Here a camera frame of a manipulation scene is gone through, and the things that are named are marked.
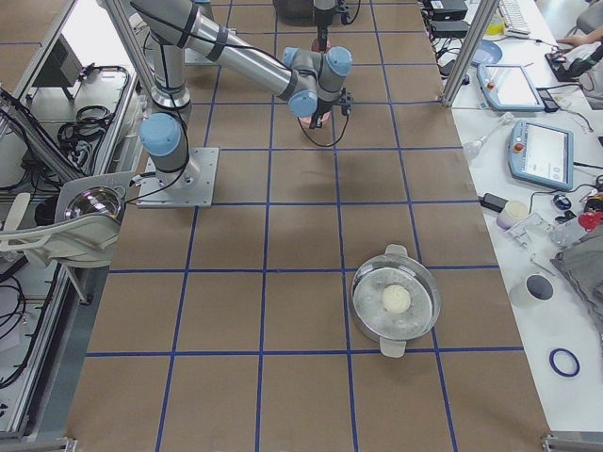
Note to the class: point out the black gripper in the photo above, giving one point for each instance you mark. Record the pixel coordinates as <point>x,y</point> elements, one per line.
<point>323,107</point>

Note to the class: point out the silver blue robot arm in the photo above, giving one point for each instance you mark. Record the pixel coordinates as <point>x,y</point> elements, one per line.
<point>156,35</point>

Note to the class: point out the pink bowl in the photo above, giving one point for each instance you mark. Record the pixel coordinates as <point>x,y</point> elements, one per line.
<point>311,123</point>

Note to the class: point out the blue plate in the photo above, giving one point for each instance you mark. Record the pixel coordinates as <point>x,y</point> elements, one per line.
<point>488,52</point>

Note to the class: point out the shiny metal bowl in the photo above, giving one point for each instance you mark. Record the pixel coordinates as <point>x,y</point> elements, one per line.
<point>99,199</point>

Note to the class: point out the far teach pendant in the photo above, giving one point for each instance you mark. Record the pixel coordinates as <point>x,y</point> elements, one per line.
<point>508,88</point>

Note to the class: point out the teach pendant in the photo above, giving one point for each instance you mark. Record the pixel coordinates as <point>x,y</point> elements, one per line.
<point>541,154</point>
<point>508,88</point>

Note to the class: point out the black power adapter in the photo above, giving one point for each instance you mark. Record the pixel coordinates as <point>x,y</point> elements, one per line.
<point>492,202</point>

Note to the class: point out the near teach pendant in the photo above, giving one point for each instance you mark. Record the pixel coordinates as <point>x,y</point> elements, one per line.
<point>541,154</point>

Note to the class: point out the purple white cup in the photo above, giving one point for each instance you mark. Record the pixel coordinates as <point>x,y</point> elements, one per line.
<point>511,213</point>

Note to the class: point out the white bun in pan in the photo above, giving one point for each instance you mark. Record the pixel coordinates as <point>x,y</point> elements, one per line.
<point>396,299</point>

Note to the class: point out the white paper cup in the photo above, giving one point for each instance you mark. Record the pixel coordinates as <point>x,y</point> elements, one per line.
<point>532,291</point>

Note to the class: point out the grey cloth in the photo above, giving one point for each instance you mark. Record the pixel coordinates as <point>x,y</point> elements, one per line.
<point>581,264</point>

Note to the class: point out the aluminium frame post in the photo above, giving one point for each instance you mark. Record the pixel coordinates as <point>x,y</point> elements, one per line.
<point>481,19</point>

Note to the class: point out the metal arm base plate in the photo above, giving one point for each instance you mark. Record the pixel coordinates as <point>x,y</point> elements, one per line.
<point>194,188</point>

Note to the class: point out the steel pan with handles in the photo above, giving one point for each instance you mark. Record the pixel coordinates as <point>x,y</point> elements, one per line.
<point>392,332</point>

